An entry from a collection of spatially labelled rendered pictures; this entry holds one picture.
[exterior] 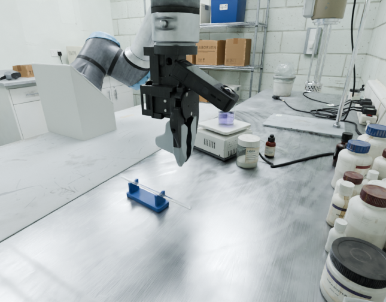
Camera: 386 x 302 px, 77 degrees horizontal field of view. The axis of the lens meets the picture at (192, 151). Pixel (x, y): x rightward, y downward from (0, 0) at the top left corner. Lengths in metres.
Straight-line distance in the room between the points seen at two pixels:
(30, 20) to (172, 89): 3.33
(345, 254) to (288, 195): 0.24
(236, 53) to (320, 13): 1.94
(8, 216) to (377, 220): 0.64
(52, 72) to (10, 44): 2.58
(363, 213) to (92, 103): 0.82
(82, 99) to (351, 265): 0.82
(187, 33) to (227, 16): 2.62
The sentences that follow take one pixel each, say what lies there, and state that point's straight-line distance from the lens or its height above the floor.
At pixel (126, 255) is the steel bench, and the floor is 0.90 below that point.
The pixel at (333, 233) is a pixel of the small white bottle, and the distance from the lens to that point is 0.45.
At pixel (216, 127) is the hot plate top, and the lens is 0.71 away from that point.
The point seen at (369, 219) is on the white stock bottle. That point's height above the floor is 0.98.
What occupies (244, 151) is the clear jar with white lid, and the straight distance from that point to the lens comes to 0.65.
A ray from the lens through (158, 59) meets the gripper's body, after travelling 0.42.
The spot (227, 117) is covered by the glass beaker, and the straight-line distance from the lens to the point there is 0.71.
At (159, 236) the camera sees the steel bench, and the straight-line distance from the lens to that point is 0.45.
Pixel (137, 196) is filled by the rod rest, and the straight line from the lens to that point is 0.54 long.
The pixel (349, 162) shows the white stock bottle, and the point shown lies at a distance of 0.62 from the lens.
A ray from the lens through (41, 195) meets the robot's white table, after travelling 0.65.
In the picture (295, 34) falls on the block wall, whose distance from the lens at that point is 3.13.
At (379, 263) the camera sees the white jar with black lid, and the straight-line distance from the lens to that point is 0.38.
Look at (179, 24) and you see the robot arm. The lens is 0.39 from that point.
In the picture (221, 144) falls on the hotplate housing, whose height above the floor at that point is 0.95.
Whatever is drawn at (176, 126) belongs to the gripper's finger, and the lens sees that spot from 0.40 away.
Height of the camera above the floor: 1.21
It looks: 24 degrees down
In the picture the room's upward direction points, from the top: straight up
